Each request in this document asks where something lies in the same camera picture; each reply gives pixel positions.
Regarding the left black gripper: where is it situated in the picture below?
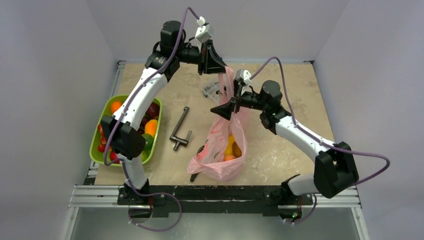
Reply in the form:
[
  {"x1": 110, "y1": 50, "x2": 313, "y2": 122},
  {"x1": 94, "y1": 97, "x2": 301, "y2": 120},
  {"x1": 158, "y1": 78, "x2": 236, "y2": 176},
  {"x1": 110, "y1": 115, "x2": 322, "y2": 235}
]
[{"x1": 175, "y1": 39, "x2": 229, "y2": 76}]

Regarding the fake yellow lemon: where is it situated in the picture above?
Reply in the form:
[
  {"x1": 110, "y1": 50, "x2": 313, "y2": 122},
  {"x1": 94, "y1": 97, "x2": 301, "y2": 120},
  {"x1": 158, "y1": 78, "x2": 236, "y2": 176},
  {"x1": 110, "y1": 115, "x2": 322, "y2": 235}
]
[{"x1": 224, "y1": 134, "x2": 236, "y2": 156}]

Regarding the pink plastic bag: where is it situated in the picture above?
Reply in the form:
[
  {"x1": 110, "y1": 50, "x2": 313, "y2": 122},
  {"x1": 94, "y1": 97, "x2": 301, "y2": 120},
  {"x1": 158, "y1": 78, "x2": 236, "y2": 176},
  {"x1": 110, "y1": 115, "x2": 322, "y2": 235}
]
[{"x1": 187, "y1": 66, "x2": 251, "y2": 182}]

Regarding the fake orange carrot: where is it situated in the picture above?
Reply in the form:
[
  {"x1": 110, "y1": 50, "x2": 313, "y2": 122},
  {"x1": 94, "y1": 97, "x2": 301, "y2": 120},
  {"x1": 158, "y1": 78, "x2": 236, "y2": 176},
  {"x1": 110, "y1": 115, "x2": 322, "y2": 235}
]
[{"x1": 223, "y1": 154, "x2": 237, "y2": 162}]

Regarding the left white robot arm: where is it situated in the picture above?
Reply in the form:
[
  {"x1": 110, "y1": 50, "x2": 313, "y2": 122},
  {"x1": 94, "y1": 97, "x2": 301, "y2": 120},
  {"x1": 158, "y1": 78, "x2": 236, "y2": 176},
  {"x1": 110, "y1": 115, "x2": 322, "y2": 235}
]
[{"x1": 100, "y1": 16, "x2": 226, "y2": 205}]

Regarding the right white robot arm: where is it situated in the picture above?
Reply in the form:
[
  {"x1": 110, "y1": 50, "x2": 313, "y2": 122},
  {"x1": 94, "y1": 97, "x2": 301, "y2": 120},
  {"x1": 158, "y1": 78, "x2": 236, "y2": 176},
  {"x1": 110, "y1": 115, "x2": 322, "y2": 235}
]
[{"x1": 210, "y1": 80, "x2": 359, "y2": 204}]

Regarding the fake dark red plum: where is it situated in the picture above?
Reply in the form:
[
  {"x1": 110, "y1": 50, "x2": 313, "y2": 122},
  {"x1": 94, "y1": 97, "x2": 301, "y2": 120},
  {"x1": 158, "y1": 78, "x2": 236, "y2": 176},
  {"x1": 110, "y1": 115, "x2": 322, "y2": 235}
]
[{"x1": 145, "y1": 102, "x2": 161, "y2": 120}]

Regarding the fake dark green lime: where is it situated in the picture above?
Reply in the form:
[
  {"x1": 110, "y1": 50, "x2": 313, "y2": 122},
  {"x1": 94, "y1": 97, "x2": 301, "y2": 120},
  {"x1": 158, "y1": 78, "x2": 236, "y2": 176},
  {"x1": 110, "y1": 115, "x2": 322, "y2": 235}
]
[{"x1": 142, "y1": 133, "x2": 155, "y2": 151}]

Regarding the clear compartment screw box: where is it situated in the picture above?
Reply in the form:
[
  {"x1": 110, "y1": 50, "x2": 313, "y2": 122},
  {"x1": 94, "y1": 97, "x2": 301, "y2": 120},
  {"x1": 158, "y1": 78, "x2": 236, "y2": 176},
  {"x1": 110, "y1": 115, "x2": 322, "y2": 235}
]
[{"x1": 201, "y1": 81, "x2": 221, "y2": 102}]

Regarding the dark metal clamp tool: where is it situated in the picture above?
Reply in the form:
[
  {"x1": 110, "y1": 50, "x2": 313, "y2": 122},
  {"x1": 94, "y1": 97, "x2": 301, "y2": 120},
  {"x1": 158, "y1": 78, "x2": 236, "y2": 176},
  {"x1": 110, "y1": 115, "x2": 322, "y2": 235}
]
[{"x1": 169, "y1": 106, "x2": 193, "y2": 152}]

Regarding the green plastic fruit tray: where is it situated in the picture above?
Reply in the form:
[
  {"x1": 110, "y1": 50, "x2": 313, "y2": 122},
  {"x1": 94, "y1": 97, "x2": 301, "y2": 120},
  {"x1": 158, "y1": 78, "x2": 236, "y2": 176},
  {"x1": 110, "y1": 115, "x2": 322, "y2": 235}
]
[{"x1": 89, "y1": 95, "x2": 162, "y2": 165}]

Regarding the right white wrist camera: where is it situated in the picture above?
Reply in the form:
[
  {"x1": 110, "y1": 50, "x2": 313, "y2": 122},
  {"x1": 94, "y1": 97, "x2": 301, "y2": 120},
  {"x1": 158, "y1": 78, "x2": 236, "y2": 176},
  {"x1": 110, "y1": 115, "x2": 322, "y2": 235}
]
[{"x1": 234, "y1": 69, "x2": 252, "y2": 87}]

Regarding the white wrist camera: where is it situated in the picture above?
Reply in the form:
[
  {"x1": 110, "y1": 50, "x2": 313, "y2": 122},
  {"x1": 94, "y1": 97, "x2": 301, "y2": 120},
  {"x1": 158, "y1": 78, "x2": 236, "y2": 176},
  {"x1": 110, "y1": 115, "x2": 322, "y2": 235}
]
[
  {"x1": 234, "y1": 69, "x2": 252, "y2": 87},
  {"x1": 194, "y1": 16, "x2": 214, "y2": 44}
]

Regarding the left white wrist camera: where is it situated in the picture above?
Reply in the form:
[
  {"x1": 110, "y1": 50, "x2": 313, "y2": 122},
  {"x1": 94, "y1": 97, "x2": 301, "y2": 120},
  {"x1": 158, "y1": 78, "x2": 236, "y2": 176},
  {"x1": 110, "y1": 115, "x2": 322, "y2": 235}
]
[{"x1": 194, "y1": 16, "x2": 214, "y2": 44}]

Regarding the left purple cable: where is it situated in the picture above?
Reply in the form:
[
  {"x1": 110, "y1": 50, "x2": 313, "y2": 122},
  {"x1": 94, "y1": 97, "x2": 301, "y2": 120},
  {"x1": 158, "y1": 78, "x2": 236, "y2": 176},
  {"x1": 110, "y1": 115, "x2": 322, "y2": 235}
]
[{"x1": 102, "y1": 6, "x2": 201, "y2": 233}]

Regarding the black handled wire stripper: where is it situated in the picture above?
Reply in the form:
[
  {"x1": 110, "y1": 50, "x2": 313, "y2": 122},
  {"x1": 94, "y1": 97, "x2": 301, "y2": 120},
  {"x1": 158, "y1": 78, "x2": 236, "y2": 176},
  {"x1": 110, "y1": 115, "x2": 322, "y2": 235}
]
[{"x1": 190, "y1": 145, "x2": 205, "y2": 183}]

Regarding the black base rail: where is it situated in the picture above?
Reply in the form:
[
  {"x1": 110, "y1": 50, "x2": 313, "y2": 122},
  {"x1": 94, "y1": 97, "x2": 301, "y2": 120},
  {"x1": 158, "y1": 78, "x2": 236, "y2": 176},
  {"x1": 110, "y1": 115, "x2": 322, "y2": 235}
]
[{"x1": 117, "y1": 185, "x2": 313, "y2": 218}]

